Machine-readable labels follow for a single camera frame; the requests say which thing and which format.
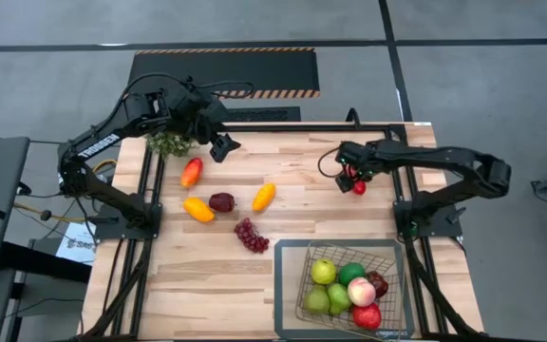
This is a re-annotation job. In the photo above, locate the grey textured mat dark border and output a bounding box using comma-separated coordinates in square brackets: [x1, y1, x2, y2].
[273, 238, 416, 341]

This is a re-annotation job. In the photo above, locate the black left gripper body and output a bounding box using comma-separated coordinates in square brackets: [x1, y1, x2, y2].
[185, 94, 230, 146]

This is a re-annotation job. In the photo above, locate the white printed paper sheet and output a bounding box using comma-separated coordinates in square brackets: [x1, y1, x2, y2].
[54, 221, 98, 266]

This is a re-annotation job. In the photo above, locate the black hazard striped floor mat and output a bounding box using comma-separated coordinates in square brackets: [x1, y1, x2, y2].
[127, 47, 321, 100]

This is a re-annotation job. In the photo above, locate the red orange mango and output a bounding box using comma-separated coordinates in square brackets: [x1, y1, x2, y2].
[344, 163, 368, 197]
[179, 157, 204, 189]

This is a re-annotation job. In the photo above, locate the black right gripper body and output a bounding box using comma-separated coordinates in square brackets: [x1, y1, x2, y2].
[335, 141, 377, 173]

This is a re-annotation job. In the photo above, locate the yellow orange mango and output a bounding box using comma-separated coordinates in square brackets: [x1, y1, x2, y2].
[252, 182, 277, 213]
[182, 197, 217, 223]

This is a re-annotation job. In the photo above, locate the plain black floor mat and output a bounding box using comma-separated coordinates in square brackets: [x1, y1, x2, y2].
[225, 106, 302, 123]

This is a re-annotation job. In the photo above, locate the dark maroon apple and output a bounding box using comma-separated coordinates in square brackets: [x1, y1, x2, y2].
[208, 192, 236, 214]

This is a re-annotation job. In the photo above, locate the potted green plant black pot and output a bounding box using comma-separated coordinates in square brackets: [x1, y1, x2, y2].
[144, 131, 198, 159]

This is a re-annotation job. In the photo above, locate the metal wire basket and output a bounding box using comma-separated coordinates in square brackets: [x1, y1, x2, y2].
[294, 240, 406, 342]

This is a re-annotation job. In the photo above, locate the glossy dark red apple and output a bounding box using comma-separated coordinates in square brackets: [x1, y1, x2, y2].
[366, 270, 390, 299]

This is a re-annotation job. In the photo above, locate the large red apple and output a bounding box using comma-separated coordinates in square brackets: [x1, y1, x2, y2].
[351, 302, 383, 332]

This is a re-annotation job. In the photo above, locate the black cable loop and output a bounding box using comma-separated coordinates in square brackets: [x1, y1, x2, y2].
[346, 107, 363, 130]

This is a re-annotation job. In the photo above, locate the yellow cable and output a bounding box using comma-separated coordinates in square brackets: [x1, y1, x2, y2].
[13, 159, 119, 225]

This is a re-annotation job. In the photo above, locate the red grape bunch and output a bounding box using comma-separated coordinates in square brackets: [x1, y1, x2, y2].
[234, 218, 271, 255]

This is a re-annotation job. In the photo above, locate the yellow green apple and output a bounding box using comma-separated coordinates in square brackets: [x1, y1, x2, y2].
[310, 258, 338, 286]

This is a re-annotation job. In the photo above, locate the dark green lime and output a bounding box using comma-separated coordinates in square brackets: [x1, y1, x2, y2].
[337, 262, 367, 288]

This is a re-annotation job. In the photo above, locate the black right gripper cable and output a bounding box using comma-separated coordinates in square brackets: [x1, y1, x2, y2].
[317, 145, 347, 181]

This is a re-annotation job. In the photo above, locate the pink peach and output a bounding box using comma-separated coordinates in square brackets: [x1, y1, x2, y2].
[347, 276, 377, 308]

